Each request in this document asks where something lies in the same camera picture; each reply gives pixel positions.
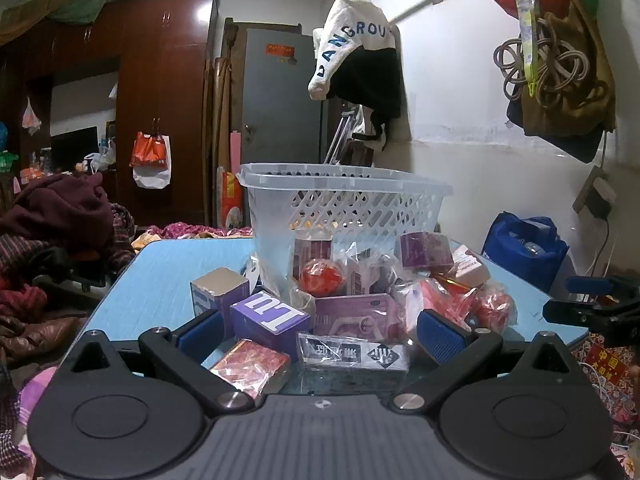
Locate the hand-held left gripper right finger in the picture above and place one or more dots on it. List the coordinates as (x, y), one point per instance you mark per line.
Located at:
(441, 336)

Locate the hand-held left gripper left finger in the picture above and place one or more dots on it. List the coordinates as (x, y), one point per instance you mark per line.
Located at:
(200, 334)

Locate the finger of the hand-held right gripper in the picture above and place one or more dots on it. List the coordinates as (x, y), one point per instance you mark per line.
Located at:
(590, 284)
(575, 312)

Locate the red wrapped packet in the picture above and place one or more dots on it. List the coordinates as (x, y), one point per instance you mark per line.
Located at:
(445, 297)

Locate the red festive paper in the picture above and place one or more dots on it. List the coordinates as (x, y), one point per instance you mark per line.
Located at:
(607, 362)

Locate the red patterned box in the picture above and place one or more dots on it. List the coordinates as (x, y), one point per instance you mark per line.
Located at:
(250, 367)

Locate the red ball in clear bag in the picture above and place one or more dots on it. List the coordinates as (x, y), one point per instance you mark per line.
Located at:
(322, 277)
(495, 307)

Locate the blue shopping bag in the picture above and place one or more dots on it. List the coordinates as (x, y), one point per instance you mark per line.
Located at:
(525, 250)

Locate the pink and white box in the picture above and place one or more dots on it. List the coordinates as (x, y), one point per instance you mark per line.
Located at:
(470, 267)

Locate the purple box with white print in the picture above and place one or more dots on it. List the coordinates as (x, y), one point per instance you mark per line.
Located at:
(272, 317)

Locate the purple cube box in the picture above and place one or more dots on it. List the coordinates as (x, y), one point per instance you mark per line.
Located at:
(425, 250)

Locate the white clear-wrapped packet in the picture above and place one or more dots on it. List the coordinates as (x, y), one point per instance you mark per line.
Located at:
(370, 277)

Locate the black and white packet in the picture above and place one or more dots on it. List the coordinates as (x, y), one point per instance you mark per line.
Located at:
(350, 352)

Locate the flat purple box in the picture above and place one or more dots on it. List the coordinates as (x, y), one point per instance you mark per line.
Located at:
(350, 312)

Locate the maroon box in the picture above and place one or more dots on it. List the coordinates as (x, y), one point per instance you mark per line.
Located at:
(312, 255)

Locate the red patterned tall package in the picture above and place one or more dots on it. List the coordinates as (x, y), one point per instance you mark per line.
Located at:
(232, 200)

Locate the brown hanging bag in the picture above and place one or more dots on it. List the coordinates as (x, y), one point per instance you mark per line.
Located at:
(590, 120)

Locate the orange and white plastic bag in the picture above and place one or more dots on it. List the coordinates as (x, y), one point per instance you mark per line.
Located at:
(150, 155)

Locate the pile of dark clothes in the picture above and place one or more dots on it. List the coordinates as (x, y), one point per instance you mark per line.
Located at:
(60, 210)

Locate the black television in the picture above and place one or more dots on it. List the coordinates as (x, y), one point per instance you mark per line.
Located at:
(75, 147)

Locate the folded metal rack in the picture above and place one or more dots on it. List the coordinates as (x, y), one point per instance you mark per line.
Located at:
(340, 135)

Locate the grey door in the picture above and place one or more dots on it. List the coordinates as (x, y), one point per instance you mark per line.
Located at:
(282, 100)

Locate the brown wooden wardrobe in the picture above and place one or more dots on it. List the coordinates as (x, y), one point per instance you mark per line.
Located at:
(165, 85)

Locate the pink hanging plastic bag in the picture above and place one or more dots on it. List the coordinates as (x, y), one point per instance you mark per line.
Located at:
(30, 117)

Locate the white and black hoodie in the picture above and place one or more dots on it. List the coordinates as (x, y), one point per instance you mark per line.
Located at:
(360, 35)

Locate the wall power adapter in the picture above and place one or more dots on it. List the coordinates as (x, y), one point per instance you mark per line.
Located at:
(597, 195)

